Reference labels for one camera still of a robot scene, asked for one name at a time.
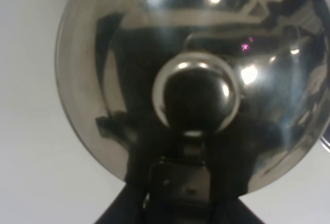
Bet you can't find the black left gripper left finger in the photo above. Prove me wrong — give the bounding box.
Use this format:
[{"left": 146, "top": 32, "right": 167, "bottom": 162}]
[{"left": 95, "top": 184, "right": 147, "bottom": 224}]

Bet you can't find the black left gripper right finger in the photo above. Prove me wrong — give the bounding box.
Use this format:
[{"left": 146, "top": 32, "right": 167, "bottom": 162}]
[{"left": 208, "top": 190, "right": 263, "bottom": 224}]

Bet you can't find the stainless steel teapot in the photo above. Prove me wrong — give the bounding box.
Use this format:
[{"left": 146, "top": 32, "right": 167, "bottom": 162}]
[{"left": 55, "top": 0, "right": 329, "bottom": 198}]

